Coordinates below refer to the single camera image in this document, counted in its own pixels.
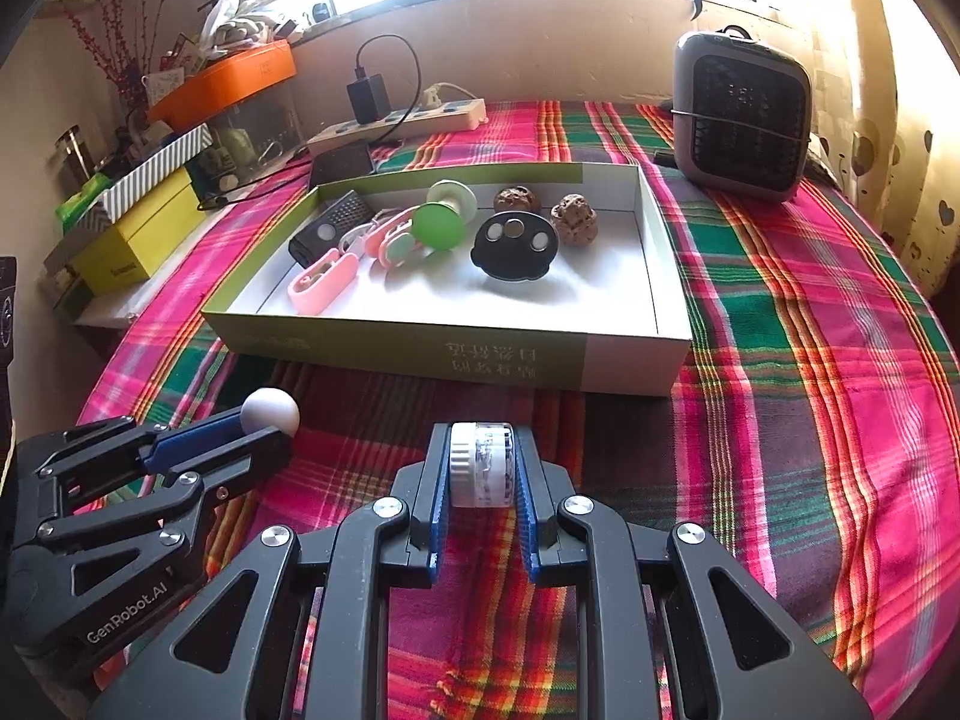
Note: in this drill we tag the small grey space heater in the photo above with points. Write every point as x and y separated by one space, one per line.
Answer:
739 120

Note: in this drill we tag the green white spool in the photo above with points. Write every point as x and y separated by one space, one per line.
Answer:
439 229

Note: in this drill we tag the brown walnut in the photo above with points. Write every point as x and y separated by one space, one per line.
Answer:
574 219
516 200

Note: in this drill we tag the heart print curtain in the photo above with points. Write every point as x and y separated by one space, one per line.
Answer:
900 127

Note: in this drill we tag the orange storage box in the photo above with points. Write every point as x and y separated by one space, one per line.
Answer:
225 79

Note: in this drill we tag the white power strip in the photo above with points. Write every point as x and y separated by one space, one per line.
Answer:
420 124

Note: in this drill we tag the black round disc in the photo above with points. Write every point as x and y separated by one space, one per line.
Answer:
514 251

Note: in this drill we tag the white ball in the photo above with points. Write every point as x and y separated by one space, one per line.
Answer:
270 411

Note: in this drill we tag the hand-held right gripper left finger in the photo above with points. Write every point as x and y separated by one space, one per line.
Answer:
437 495

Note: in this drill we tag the white clear jar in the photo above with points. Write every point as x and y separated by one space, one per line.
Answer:
480 465

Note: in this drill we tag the black charger adapter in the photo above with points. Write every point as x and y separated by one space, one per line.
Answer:
367 99

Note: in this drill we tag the green tissue pack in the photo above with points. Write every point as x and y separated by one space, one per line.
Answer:
84 199

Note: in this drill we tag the small black windowsill object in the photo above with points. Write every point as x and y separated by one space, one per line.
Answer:
321 10

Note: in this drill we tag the black rectangular device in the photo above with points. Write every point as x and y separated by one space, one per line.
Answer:
326 232

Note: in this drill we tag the green white cardboard box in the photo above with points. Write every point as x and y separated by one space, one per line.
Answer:
450 307

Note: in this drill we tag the black smartphone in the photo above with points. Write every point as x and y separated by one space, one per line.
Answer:
341 163

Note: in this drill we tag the striped grey white box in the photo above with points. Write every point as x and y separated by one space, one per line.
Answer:
154 169

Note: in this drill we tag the glass jar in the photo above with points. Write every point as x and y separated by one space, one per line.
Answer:
71 157

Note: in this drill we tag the pile of plastic bags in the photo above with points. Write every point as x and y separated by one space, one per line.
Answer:
240 19

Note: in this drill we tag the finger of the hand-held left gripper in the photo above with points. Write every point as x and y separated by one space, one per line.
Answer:
195 435
247 457

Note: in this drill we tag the yellow-green box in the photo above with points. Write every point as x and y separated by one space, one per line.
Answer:
135 240

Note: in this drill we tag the red berry branches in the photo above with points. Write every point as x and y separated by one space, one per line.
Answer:
105 37

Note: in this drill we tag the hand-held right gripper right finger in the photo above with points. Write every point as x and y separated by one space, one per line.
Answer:
526 510

